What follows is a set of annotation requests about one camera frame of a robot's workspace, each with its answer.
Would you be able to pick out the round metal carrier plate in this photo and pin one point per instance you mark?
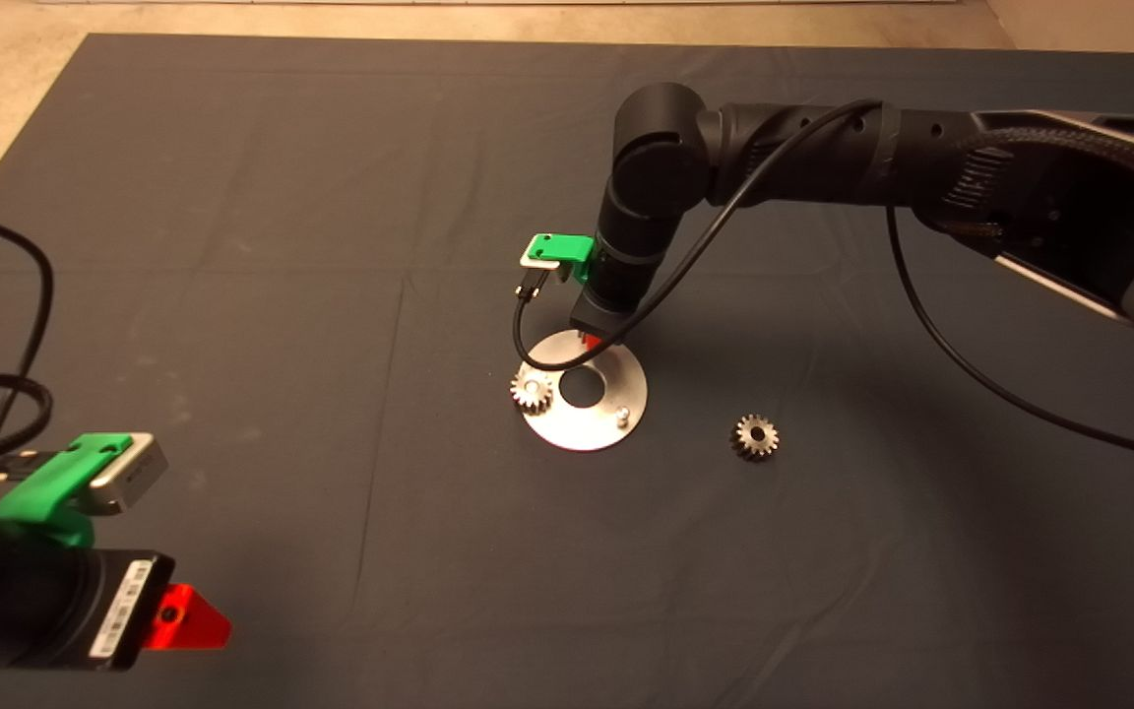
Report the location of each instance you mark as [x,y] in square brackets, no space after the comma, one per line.
[577,433]

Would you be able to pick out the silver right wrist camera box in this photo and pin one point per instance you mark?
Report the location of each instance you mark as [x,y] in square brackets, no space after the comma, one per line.
[535,258]

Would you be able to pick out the dark grey table cloth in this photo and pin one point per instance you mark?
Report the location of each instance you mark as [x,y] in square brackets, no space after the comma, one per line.
[331,197]

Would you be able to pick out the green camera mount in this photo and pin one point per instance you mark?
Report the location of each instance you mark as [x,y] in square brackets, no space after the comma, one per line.
[562,246]
[35,497]

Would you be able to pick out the green left camera mount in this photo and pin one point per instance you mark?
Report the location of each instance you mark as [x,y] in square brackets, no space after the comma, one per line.
[35,497]

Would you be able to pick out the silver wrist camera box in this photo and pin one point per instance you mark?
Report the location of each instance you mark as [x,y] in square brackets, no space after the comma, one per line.
[129,473]
[535,258]

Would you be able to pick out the green right camera mount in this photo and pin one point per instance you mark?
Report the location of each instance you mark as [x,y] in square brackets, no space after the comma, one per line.
[562,246]

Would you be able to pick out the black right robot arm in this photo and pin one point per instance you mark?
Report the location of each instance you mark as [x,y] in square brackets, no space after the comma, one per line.
[823,153]

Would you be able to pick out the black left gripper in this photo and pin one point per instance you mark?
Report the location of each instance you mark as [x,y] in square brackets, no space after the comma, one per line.
[129,611]

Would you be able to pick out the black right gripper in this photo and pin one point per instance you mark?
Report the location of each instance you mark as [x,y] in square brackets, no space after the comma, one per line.
[598,313]

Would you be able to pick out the steel planetary gear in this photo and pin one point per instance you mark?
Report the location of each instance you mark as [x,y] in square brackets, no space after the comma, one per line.
[523,399]
[766,443]

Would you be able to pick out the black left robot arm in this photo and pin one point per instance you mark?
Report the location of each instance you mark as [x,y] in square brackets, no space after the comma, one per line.
[6,601]

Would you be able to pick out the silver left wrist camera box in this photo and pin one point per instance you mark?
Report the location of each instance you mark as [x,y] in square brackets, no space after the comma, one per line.
[129,473]

